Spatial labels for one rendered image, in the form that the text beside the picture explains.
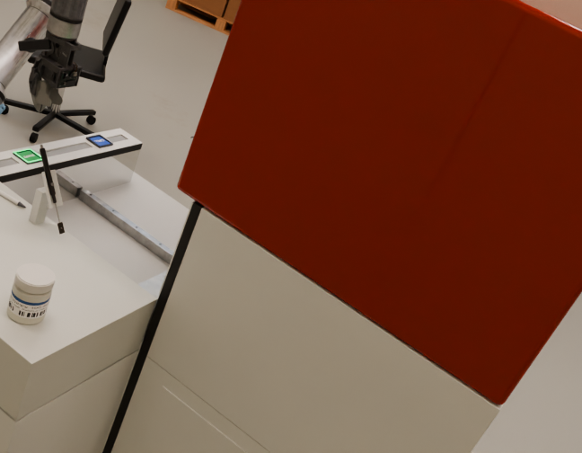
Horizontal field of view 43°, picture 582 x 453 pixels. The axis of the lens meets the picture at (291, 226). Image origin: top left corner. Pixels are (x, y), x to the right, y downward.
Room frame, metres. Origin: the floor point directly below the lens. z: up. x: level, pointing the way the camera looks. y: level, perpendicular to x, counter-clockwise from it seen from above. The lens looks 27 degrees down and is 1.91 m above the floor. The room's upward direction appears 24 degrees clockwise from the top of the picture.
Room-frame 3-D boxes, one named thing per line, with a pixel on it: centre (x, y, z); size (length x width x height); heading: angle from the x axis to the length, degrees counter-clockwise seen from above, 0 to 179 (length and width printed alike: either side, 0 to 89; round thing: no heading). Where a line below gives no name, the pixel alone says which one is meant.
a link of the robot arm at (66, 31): (1.64, 0.68, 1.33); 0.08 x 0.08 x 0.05
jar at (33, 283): (1.09, 0.39, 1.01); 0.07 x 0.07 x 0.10
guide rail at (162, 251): (1.71, 0.35, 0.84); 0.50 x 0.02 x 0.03; 70
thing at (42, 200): (1.38, 0.52, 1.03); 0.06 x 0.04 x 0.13; 70
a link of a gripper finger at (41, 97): (1.62, 0.68, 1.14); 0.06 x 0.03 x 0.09; 70
